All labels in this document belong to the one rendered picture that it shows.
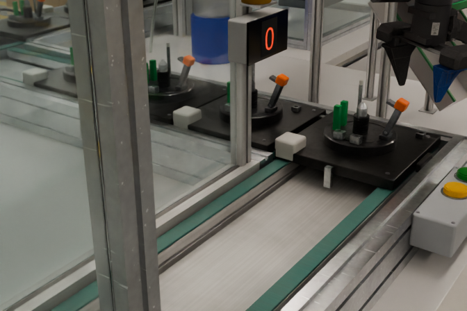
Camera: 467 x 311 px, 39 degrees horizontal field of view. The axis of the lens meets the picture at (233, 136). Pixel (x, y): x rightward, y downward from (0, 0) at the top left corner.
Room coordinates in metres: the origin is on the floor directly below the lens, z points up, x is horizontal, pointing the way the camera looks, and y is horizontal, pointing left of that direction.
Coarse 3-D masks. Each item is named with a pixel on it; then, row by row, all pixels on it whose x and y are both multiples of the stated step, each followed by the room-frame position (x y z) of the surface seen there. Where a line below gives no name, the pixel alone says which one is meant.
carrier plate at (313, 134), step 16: (320, 128) 1.22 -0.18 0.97; (400, 128) 1.22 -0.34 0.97; (320, 144) 1.14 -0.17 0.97; (400, 144) 1.14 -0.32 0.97; (416, 144) 1.14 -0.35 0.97; (432, 144) 1.15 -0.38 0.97; (288, 160) 1.11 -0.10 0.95; (304, 160) 1.09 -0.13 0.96; (320, 160) 1.07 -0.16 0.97; (336, 160) 1.07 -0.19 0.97; (352, 160) 1.07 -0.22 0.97; (368, 160) 1.07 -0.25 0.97; (384, 160) 1.07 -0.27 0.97; (400, 160) 1.07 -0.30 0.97; (416, 160) 1.08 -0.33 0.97; (352, 176) 1.03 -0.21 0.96; (368, 176) 1.02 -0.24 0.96; (384, 176) 1.01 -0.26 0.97; (400, 176) 1.02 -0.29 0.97
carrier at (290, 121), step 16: (256, 96) 1.30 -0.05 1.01; (256, 112) 1.26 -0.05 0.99; (272, 112) 1.26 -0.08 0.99; (288, 112) 1.31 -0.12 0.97; (304, 112) 1.31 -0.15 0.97; (320, 112) 1.31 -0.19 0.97; (256, 128) 1.23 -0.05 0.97; (272, 128) 1.23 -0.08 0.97; (288, 128) 1.22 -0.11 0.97; (304, 128) 1.26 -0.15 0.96; (256, 144) 1.15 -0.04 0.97; (272, 144) 1.15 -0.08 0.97
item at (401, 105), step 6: (390, 102) 1.12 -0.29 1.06; (396, 102) 1.11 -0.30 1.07; (402, 102) 1.11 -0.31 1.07; (408, 102) 1.11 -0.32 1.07; (396, 108) 1.11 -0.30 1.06; (402, 108) 1.10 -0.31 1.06; (396, 114) 1.11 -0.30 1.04; (390, 120) 1.12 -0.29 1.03; (396, 120) 1.11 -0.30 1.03; (390, 126) 1.12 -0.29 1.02; (384, 132) 1.12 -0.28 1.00; (390, 132) 1.12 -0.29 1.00
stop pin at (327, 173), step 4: (328, 168) 1.05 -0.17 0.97; (332, 168) 1.05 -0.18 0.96; (324, 172) 1.05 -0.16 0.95; (328, 172) 1.05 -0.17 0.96; (332, 172) 1.05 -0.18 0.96; (324, 176) 1.05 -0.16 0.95; (328, 176) 1.05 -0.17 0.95; (332, 176) 1.05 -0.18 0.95; (324, 180) 1.05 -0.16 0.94; (328, 180) 1.05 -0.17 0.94; (332, 180) 1.05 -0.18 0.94; (324, 184) 1.05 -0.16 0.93; (328, 184) 1.05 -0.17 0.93; (332, 184) 1.05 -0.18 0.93
